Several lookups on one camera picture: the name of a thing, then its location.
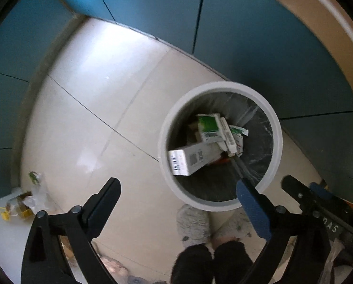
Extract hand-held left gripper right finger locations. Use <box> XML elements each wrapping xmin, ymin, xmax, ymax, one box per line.
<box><xmin>236</xmin><ymin>178</ymin><xmax>331</xmax><ymax>284</ymax></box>

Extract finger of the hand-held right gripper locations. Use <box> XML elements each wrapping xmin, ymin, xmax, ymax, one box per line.
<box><xmin>281</xmin><ymin>175</ymin><xmax>323</xmax><ymax>216</ymax></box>
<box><xmin>309</xmin><ymin>180</ymin><xmax>353</xmax><ymax>210</ymax></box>

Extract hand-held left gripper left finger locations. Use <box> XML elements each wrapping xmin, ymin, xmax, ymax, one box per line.
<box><xmin>21</xmin><ymin>177</ymin><xmax>121</xmax><ymax>284</ymax></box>

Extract long white box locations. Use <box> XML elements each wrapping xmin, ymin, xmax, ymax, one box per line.
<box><xmin>167</xmin><ymin>140</ymin><xmax>224</xmax><ymax>176</ymax></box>

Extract green white medicine box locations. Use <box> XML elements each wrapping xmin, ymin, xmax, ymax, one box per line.
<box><xmin>219</xmin><ymin>117</ymin><xmax>245</xmax><ymax>157</ymax></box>
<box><xmin>197</xmin><ymin>113</ymin><xmax>224</xmax><ymax>143</ymax></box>

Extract green white sachet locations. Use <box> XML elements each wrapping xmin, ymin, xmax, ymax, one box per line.
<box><xmin>230</xmin><ymin>125</ymin><xmax>250</xmax><ymax>137</ymax></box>

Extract white round trash bin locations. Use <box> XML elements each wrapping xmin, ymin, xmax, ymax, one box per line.
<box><xmin>159</xmin><ymin>80</ymin><xmax>283</xmax><ymax>212</ymax></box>

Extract person's right grey slipper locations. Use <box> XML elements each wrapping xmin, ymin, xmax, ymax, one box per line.
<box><xmin>213</xmin><ymin>211</ymin><xmax>257</xmax><ymax>243</ymax></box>

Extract person's grey slipper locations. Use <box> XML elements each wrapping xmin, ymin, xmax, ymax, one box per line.
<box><xmin>213</xmin><ymin>211</ymin><xmax>257</xmax><ymax>243</ymax></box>
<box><xmin>176</xmin><ymin>205</ymin><xmax>212</xmax><ymax>247</ymax></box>

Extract person's left grey slipper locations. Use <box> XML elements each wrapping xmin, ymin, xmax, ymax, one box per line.
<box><xmin>176</xmin><ymin>205</ymin><xmax>212</xmax><ymax>247</ymax></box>

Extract clear plastic bag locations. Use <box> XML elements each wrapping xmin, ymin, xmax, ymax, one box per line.
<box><xmin>25</xmin><ymin>172</ymin><xmax>56</xmax><ymax>210</ymax></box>

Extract plastic bag with goods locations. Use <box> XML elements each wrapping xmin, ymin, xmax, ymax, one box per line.
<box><xmin>96</xmin><ymin>254</ymin><xmax>171</xmax><ymax>284</ymax></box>

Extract person's dark fleece pants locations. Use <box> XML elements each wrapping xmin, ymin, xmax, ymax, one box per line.
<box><xmin>170</xmin><ymin>241</ymin><xmax>254</xmax><ymax>284</ymax></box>

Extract blue base cabinet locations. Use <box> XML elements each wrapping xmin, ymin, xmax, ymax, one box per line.
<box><xmin>0</xmin><ymin>0</ymin><xmax>353</xmax><ymax>204</ymax></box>

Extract oil bottle with yellow handle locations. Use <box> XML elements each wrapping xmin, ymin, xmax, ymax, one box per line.
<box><xmin>0</xmin><ymin>192</ymin><xmax>35</xmax><ymax>221</ymax></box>

